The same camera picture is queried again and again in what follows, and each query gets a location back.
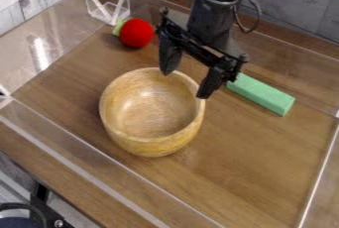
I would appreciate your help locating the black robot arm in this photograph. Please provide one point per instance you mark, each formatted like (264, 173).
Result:
(201, 34)

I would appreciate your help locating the red fruit with green stem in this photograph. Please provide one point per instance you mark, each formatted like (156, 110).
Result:
(133, 32)

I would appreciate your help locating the black table clamp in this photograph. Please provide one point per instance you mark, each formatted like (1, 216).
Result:
(25, 210)

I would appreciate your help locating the wooden bowl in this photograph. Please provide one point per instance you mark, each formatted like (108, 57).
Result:
(149, 112)

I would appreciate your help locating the green rectangular block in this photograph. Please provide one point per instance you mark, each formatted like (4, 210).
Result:
(264, 95)

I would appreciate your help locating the clear acrylic tray wall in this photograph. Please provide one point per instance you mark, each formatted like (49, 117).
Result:
(256, 170)

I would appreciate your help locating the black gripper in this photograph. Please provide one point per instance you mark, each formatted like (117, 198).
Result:
(176, 41)

